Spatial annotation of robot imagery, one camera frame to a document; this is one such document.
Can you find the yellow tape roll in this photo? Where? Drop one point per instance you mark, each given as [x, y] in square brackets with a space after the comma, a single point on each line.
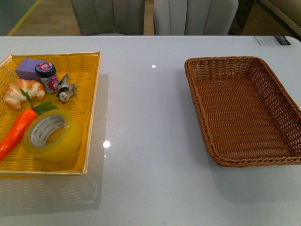
[53, 136]

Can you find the yellow woven basket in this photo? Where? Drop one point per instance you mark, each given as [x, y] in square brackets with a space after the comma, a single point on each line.
[83, 69]

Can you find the brown wicker basket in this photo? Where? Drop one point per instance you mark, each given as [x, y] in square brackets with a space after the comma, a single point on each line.
[246, 116]

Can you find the panda figurine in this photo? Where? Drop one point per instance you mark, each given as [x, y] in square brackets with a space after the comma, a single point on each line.
[66, 90]

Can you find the right grey chair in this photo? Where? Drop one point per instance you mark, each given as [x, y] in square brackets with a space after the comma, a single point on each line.
[193, 17]

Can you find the grey chair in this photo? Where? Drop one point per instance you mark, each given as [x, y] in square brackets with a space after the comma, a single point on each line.
[109, 17]
[193, 17]

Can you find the left grey chair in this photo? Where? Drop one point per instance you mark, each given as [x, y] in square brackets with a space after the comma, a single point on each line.
[109, 17]

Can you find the small dark labelled jar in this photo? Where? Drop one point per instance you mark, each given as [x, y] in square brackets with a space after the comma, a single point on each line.
[46, 72]

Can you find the orange toy carrot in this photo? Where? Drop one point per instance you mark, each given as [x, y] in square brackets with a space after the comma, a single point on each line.
[20, 125]

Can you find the purple block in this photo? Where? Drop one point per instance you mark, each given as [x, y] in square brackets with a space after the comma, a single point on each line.
[26, 69]

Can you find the toy croissant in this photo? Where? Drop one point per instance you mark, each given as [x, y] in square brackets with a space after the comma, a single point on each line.
[20, 89]

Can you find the dark table sticker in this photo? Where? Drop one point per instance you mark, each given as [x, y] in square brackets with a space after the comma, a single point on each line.
[272, 40]

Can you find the beige sofa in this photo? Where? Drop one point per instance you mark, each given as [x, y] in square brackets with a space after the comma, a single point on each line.
[288, 11]

